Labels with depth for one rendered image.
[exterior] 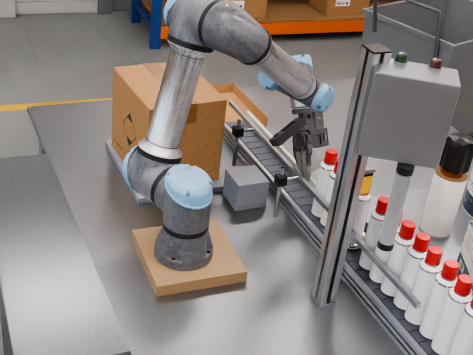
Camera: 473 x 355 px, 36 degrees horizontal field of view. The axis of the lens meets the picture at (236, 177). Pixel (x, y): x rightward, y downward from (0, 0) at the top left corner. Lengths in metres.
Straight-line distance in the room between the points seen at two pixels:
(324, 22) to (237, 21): 4.30
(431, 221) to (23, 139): 2.66
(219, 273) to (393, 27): 2.54
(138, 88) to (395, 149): 0.87
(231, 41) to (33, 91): 3.17
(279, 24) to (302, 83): 3.89
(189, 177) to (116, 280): 0.32
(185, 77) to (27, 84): 3.13
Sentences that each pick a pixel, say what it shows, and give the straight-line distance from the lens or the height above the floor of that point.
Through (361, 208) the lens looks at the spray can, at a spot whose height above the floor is 1.01.
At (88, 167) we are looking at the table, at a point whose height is 0.83.
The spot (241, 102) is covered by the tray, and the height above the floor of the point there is 0.83.
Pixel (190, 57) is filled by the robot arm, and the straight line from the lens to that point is 1.74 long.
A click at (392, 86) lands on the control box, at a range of 1.48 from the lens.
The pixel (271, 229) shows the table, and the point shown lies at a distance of 2.06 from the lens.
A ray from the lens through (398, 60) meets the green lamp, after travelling 1.53.
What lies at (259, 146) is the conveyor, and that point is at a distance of 2.37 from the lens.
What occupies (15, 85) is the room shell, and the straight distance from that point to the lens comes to 4.82.
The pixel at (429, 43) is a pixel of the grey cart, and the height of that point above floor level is 0.75.
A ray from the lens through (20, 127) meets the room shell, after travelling 4.31.
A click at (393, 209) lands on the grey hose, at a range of 1.59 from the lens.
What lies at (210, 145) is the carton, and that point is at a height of 0.98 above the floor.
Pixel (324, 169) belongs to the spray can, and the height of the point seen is 1.04.
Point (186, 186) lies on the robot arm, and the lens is 1.73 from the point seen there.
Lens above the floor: 2.00
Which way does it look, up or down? 31 degrees down
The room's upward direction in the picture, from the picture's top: 7 degrees clockwise
